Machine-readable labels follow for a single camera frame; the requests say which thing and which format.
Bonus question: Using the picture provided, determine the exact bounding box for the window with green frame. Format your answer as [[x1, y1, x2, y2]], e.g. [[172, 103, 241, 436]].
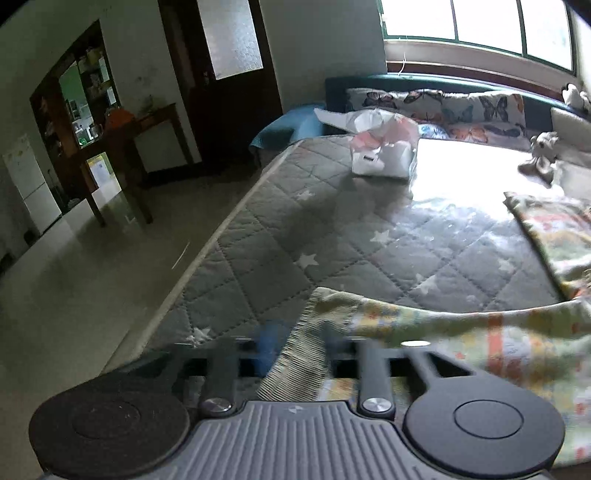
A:
[[381, 0, 579, 75]]

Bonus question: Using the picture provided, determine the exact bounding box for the white plush toy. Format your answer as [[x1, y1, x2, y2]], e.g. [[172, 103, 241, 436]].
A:
[[562, 83, 591, 110]]

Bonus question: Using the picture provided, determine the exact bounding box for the colourful patterned blanket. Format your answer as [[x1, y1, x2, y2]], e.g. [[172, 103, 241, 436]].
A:
[[256, 191, 591, 468]]

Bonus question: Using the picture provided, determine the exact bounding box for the bed with grey quilted cover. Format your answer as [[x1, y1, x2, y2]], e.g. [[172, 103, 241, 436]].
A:
[[106, 134, 591, 370]]

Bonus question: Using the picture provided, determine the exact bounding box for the white refrigerator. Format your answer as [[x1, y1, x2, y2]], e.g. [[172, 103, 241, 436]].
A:
[[2, 134, 63, 234]]

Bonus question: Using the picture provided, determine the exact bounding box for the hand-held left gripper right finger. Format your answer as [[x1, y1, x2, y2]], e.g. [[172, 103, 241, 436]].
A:
[[322, 323, 477, 421]]

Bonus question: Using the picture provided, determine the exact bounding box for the dark wooden table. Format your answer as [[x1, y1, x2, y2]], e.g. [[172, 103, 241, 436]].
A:
[[76, 102, 195, 227]]

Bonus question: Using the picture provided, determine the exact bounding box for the butterfly print pillow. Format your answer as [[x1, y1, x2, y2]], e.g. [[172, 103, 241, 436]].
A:
[[345, 88, 532, 145]]

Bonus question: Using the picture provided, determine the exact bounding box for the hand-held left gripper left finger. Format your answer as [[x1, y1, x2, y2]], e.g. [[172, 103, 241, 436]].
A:
[[148, 322, 291, 417]]

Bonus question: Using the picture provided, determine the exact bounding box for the dark wooden door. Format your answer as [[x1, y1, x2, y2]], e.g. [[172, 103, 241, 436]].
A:
[[159, 0, 284, 168]]

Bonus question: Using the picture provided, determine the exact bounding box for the wooden shelf cabinet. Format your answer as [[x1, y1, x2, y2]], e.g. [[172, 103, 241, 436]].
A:
[[30, 21, 123, 214]]

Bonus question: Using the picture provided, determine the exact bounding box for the teal blanket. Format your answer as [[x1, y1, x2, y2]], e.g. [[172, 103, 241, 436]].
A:
[[249, 104, 328, 154]]

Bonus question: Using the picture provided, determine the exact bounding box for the teal headboard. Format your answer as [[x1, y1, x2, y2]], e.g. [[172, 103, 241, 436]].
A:
[[324, 74, 570, 112]]

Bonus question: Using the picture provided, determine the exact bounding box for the grey plush toy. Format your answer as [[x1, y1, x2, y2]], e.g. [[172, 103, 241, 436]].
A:
[[518, 131, 562, 185]]

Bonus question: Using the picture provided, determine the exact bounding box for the white plastic bag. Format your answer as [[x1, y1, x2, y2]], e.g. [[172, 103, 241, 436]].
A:
[[314, 107, 419, 180]]

